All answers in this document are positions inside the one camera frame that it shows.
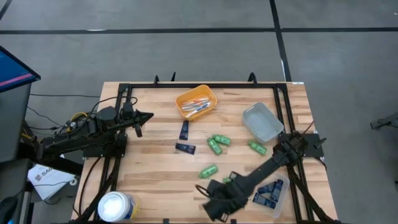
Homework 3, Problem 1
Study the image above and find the clear-wrapped toothbrush pack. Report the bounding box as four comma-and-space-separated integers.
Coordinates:
182, 101, 211, 111
185, 105, 213, 117
182, 97, 210, 106

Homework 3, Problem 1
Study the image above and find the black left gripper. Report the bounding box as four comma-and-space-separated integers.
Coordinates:
116, 108, 154, 130

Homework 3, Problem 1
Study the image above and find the black left camera cable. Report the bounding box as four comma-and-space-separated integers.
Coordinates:
92, 95, 138, 119

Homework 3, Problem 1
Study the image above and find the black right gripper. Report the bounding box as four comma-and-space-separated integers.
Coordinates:
201, 179, 249, 223

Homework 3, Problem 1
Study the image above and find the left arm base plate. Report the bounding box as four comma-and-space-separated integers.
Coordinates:
83, 133, 128, 159

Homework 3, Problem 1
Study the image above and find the yellow plastic bin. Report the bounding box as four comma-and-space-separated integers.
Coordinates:
175, 84, 218, 121

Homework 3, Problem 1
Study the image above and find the clear plastic bin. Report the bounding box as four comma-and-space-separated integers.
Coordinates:
248, 173, 290, 218

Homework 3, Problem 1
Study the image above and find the grey cabinet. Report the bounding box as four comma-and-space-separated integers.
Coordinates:
0, 83, 32, 164

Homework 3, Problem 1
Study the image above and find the grey plastic bin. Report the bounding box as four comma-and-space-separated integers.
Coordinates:
241, 101, 285, 144

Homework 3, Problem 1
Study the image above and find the dark blue toiletry tube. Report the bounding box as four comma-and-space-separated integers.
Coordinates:
252, 192, 277, 209
257, 182, 276, 195
269, 179, 284, 202
178, 120, 190, 141
175, 142, 197, 156

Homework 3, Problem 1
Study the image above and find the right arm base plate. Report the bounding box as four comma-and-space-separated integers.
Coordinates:
303, 133, 325, 159

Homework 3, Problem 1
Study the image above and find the black metal table frame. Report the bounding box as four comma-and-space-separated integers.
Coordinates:
70, 82, 340, 224

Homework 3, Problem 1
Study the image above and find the yellow cable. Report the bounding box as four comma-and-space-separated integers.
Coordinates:
70, 111, 89, 123

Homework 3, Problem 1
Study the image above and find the blue-screen monitor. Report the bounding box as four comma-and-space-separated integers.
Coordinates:
0, 45, 42, 93

